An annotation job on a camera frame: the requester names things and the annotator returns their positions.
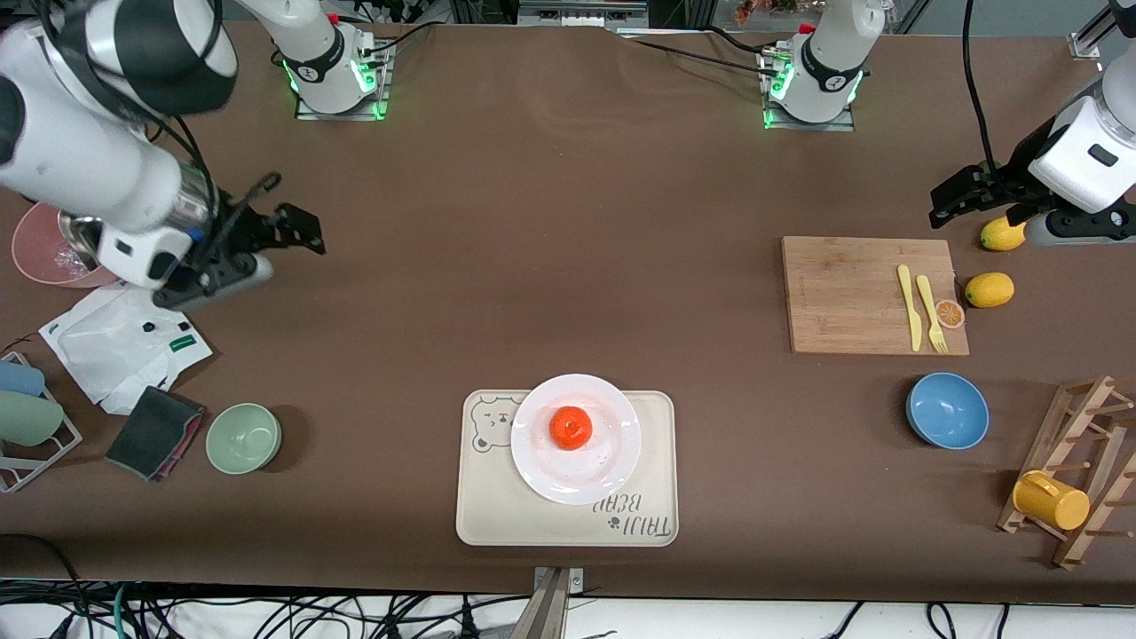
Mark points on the pale green cup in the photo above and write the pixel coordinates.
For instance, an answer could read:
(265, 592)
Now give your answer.
(27, 419)

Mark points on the white plastic bag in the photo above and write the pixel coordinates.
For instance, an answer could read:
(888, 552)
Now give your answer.
(106, 346)

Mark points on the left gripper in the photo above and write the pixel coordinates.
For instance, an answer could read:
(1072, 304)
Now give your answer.
(1001, 187)

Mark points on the dark grey folded cloth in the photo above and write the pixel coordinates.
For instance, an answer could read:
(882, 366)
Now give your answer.
(153, 433)

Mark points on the wooden peg rack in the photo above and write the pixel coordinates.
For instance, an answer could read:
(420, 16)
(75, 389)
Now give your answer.
(1038, 453)

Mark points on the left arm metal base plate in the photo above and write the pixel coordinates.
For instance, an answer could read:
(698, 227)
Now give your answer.
(770, 120)

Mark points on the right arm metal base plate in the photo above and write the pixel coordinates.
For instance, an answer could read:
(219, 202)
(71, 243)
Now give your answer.
(383, 89)

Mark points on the yellow lemon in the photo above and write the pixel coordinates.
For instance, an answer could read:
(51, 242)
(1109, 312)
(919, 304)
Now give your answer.
(990, 290)
(1001, 236)

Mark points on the pink bowl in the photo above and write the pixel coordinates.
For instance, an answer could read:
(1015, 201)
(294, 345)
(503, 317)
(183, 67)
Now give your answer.
(35, 257)

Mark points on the yellow plastic knife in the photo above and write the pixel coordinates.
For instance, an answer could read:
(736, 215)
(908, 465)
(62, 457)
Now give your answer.
(910, 311)

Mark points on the white round plate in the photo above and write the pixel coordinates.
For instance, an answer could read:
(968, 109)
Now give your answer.
(612, 461)

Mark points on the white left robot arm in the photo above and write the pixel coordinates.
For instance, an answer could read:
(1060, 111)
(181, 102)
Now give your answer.
(834, 53)

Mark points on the metal table edge bracket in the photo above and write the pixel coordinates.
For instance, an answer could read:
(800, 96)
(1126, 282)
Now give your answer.
(550, 603)

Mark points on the pale blue cup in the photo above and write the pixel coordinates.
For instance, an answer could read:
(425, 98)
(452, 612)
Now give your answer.
(18, 379)

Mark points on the yellow plastic fork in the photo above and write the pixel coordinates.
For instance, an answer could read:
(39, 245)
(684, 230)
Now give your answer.
(930, 306)

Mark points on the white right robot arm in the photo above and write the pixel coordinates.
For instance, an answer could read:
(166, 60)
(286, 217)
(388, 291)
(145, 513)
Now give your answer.
(80, 151)

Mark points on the aluminium frame bracket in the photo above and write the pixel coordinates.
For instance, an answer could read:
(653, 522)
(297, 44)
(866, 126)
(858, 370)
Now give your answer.
(1087, 46)

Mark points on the yellow cup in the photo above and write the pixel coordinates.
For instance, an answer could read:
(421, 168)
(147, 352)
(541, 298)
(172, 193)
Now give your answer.
(1052, 501)

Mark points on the pale green bowl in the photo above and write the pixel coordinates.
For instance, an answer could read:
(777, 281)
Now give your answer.
(243, 438)

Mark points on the cream bear print tray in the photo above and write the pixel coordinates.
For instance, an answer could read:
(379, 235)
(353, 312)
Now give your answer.
(497, 519)

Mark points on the toy orange slice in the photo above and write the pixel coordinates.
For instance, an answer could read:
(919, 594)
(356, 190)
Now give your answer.
(950, 314)

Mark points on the orange fruit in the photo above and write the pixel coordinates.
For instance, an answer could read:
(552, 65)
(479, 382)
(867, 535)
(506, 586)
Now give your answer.
(571, 428)

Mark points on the blue bowl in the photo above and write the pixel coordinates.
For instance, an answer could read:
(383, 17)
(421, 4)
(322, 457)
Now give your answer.
(947, 411)

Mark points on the metal scoop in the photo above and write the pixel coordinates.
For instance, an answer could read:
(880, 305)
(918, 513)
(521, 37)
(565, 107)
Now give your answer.
(78, 241)

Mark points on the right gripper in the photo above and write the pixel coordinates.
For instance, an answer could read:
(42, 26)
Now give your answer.
(238, 232)

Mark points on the bamboo cutting board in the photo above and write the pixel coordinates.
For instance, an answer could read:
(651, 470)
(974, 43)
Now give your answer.
(843, 297)

